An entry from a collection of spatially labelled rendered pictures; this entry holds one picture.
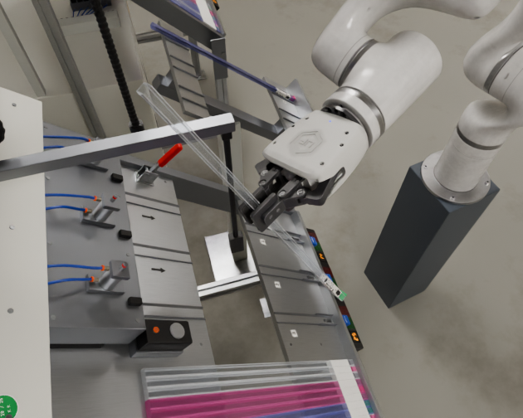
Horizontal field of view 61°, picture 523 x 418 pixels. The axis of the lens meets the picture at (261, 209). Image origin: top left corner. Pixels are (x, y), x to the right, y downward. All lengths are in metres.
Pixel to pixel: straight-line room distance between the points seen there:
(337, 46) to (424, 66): 0.11
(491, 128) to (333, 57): 0.61
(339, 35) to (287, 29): 2.40
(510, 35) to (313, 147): 0.59
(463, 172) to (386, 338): 0.81
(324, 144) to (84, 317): 0.36
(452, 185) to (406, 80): 0.74
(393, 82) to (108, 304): 0.46
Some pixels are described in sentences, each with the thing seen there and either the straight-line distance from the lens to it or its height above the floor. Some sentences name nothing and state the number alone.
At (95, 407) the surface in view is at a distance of 0.64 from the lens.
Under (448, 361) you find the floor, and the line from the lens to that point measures 1.90.
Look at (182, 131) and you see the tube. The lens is 0.43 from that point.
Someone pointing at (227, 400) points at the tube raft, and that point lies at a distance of 0.74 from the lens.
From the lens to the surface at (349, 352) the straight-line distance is 1.03.
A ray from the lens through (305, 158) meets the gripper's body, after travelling 0.53.
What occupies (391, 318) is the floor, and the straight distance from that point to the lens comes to 1.88.
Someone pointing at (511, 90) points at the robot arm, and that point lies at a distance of 1.09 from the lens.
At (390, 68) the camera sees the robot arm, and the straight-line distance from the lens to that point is 0.61.
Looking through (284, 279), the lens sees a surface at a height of 0.80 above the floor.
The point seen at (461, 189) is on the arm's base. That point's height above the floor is 0.72.
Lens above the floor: 1.70
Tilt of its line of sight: 56 degrees down
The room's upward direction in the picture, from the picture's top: straight up
